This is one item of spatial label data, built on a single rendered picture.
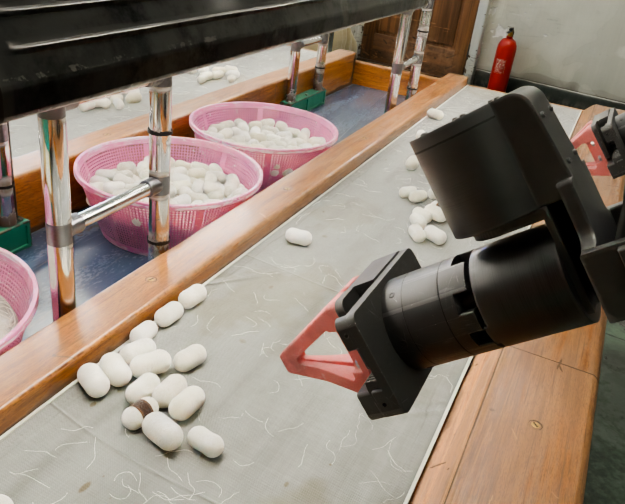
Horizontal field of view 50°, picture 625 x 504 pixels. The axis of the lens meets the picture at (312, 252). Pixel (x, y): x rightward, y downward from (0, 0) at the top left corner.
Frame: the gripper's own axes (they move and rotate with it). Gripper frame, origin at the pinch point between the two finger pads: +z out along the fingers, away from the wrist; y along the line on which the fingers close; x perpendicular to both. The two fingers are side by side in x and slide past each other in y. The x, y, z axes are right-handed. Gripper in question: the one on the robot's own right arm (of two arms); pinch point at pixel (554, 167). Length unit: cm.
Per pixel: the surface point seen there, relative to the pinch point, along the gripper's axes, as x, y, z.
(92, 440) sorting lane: -7, 60, 27
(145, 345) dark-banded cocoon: -11, 50, 28
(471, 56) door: -14, -435, 111
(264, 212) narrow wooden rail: -14.0, 18.9, 30.9
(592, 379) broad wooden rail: 13.7, 31.6, -1.2
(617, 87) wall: 56, -430, 30
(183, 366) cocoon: -7, 50, 26
